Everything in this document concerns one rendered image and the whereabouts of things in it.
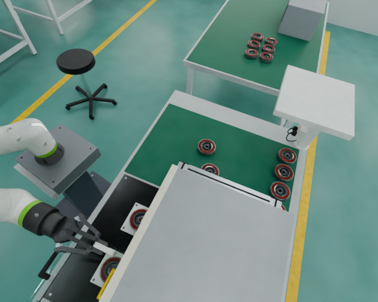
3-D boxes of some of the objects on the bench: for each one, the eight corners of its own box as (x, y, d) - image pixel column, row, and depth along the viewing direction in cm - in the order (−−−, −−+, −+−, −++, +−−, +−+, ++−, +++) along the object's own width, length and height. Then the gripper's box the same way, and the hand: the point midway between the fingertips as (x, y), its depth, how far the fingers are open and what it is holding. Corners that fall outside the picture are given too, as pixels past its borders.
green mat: (123, 171, 133) (123, 171, 133) (168, 103, 165) (168, 103, 165) (283, 239, 118) (284, 238, 118) (299, 150, 150) (299, 149, 150)
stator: (126, 228, 112) (125, 226, 109) (135, 207, 118) (134, 204, 115) (147, 235, 111) (146, 233, 108) (156, 214, 117) (155, 211, 114)
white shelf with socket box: (247, 160, 143) (275, 109, 105) (260, 120, 162) (288, 64, 124) (303, 181, 137) (354, 136, 99) (309, 137, 157) (354, 84, 119)
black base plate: (45, 297, 98) (42, 297, 96) (125, 175, 132) (124, 173, 130) (143, 352, 90) (143, 353, 89) (201, 208, 124) (201, 206, 122)
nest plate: (120, 229, 113) (120, 229, 112) (135, 202, 121) (135, 202, 120) (147, 242, 111) (147, 241, 110) (161, 214, 119) (161, 213, 118)
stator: (219, 182, 133) (221, 179, 130) (200, 183, 132) (201, 180, 129) (216, 165, 139) (218, 162, 136) (198, 166, 138) (198, 163, 135)
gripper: (68, 208, 80) (128, 236, 77) (41, 244, 73) (105, 277, 70) (59, 201, 74) (124, 230, 70) (29, 239, 67) (99, 275, 64)
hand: (105, 249), depth 71 cm, fingers closed
